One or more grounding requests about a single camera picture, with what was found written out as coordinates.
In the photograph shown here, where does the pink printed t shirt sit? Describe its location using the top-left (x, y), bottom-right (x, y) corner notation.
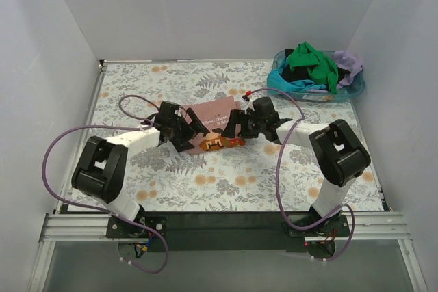
top-left (183, 96), bottom-right (246, 155)

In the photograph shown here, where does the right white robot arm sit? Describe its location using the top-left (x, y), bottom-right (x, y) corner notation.
top-left (222, 97), bottom-right (371, 232)

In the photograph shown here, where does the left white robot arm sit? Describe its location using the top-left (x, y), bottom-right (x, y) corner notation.
top-left (71, 101), bottom-right (209, 224)

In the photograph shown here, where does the teal t shirt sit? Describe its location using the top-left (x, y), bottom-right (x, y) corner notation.
top-left (266, 70), bottom-right (316, 94)

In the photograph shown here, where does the black t shirt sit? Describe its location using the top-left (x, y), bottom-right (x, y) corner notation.
top-left (281, 65), bottom-right (311, 83)

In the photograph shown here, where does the green t shirt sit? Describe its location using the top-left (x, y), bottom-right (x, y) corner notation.
top-left (286, 42), bottom-right (339, 94)

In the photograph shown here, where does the teal plastic basket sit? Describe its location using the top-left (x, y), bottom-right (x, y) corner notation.
top-left (271, 51), bottom-right (365, 103)

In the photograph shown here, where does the lavender t shirt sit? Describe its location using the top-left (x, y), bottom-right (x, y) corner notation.
top-left (330, 51), bottom-right (363, 90)

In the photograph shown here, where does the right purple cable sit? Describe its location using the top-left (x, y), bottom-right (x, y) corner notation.
top-left (241, 87), bottom-right (354, 262)

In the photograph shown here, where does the purple cable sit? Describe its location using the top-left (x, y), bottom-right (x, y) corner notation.
top-left (241, 87), bottom-right (354, 262)
top-left (40, 94), bottom-right (170, 275)

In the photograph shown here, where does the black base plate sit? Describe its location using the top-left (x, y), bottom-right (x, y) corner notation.
top-left (105, 210), bottom-right (351, 252)

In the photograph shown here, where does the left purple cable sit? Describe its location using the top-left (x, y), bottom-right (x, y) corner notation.
top-left (40, 94), bottom-right (170, 275)

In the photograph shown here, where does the aluminium frame rail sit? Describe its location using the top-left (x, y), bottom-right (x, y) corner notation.
top-left (39, 211), bottom-right (411, 241)

